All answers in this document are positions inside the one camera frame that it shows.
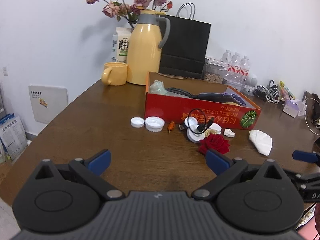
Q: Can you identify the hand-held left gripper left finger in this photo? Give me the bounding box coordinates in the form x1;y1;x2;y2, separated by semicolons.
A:
32;149;125;201

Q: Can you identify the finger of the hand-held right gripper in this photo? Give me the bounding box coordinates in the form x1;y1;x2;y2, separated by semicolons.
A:
292;150;320;167
284;169;320;185

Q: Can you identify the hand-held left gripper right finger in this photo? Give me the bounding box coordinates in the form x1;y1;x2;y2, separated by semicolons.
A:
191;149;292;202

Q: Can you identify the red rose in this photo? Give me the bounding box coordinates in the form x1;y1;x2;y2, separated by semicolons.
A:
199;134;230;155

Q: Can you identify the white cloth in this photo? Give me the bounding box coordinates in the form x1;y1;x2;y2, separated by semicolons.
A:
249;129;273;156

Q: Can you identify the small white bottle cap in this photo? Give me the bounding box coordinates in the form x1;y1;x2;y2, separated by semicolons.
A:
130;117;145;128

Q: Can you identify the black zipper case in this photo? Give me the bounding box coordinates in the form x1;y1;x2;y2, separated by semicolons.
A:
191;92;227;103

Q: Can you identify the ridged white jar lid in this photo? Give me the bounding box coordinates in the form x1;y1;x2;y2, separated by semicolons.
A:
145;116;165;132

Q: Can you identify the purple cloth pouch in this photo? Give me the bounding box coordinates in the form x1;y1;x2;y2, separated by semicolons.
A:
222;92;247;107

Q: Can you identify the red cardboard box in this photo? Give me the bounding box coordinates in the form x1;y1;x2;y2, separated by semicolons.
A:
144;71;262;130

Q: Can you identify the black braided strap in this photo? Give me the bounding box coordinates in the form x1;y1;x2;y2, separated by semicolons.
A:
166;87;198;98

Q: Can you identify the white round cap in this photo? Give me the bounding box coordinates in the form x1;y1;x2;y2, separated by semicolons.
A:
184;116;199;130
186;129;206;144

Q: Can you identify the purple tissue pack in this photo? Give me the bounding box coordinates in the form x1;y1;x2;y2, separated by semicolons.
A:
282;99;302;117

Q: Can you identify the colourful snack packet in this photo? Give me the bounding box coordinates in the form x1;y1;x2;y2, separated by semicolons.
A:
279;80;295;100

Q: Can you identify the clear seed container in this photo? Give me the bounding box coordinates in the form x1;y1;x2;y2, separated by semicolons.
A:
202;57;228;84

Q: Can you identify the white robot toy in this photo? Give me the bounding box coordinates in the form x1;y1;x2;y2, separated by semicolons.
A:
244;74;259;95

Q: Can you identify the yellow mug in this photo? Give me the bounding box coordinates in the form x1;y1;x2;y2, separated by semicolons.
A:
101;62;128;86

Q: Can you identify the stack of printed leaflets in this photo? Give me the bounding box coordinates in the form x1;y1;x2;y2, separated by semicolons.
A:
0;114;28;164

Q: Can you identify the clear water bottle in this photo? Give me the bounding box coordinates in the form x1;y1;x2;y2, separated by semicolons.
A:
239;55;251;85
221;49;233;79
229;52;242;80

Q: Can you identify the yellow thermos jug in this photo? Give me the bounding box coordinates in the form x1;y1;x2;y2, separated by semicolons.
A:
127;9;171;85

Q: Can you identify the white milk carton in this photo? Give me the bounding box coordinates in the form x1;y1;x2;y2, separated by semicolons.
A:
111;27;132;64

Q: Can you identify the black paper bag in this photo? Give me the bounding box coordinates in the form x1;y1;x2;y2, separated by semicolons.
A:
159;3;212;80

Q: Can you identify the thin white cable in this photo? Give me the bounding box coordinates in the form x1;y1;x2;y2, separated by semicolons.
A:
304;97;320;134

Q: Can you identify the white cable bundle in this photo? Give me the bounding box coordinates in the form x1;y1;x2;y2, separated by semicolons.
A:
265;87;283;104

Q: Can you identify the white wall panel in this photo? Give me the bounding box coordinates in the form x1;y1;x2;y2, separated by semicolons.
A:
28;85;69;125

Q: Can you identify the black cable bundle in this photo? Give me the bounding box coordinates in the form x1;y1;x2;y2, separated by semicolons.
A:
252;85;268;100

